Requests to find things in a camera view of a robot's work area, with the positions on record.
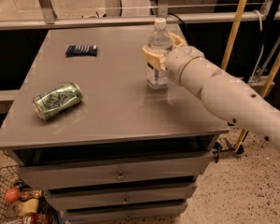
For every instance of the beige gripper wrist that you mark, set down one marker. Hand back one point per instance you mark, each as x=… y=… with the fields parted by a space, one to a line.
x=179 y=63

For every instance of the clear plastic water bottle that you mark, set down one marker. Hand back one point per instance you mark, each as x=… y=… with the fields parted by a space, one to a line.
x=159 y=39

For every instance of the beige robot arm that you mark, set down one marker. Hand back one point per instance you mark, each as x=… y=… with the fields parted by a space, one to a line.
x=225 y=96

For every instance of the dark blue snack wrapper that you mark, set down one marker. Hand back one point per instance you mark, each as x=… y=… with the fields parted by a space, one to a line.
x=81 y=50

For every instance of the grey drawer cabinet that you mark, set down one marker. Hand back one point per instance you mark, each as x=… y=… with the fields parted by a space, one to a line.
x=119 y=117

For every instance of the crushed green soda can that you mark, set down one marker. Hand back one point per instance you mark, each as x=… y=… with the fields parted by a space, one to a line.
x=49 y=104

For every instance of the top grey drawer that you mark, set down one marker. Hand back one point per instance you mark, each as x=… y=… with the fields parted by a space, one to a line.
x=90 y=173

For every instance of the grey drawer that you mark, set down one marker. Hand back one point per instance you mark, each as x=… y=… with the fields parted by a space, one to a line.
x=126 y=212
x=90 y=173
x=130 y=195

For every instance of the bottom grey drawer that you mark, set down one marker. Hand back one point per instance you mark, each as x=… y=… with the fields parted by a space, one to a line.
x=126 y=212

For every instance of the middle grey drawer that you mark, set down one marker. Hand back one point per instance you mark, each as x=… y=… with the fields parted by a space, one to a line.
x=130 y=195

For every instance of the yellow item in basket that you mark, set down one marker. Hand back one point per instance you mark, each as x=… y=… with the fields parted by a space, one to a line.
x=28 y=207

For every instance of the orange round fruit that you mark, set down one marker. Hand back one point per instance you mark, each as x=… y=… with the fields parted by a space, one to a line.
x=12 y=195

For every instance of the red item in basket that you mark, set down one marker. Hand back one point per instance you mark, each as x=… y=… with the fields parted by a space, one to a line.
x=36 y=219

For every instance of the metal railing frame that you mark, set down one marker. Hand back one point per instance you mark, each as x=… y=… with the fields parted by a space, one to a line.
x=55 y=14

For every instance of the wire basket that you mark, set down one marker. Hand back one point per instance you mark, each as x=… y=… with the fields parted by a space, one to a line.
x=8 y=178

